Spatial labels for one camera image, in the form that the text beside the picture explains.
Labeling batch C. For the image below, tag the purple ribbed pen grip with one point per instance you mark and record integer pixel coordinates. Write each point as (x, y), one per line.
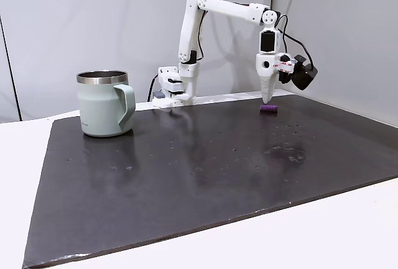
(269, 109)

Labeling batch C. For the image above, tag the black table mat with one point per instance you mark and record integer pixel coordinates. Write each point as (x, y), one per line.
(186, 188)

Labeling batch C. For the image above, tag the sage green steel mug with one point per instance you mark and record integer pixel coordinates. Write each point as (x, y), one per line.
(99, 110)

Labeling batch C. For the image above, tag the black camera box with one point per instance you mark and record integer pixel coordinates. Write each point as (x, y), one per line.
(303, 76)

